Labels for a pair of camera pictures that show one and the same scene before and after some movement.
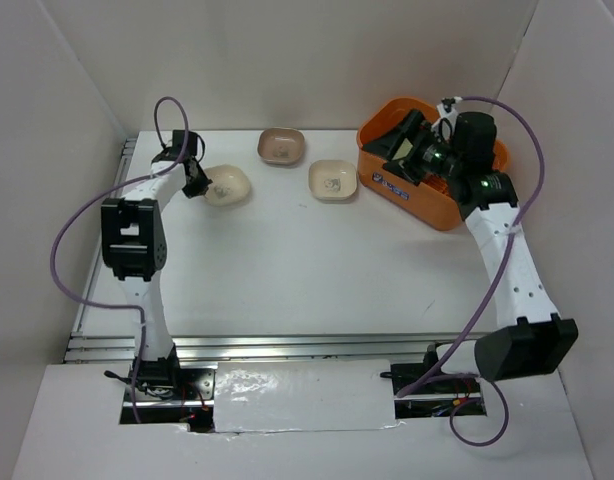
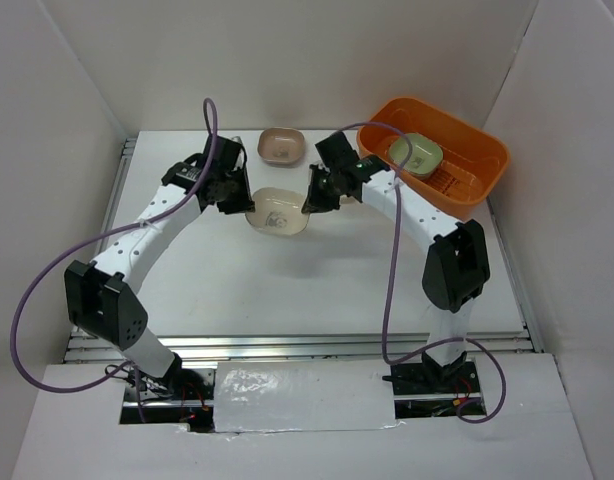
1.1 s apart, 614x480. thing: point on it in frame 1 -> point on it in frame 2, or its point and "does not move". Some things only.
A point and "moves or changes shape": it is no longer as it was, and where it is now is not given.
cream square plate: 230,185 moves or changes shape
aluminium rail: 265,348 does not move
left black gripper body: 197,185 -> 223,178
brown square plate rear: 281,146 does not move
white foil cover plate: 309,395 does not move
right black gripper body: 427,153 -> 335,172
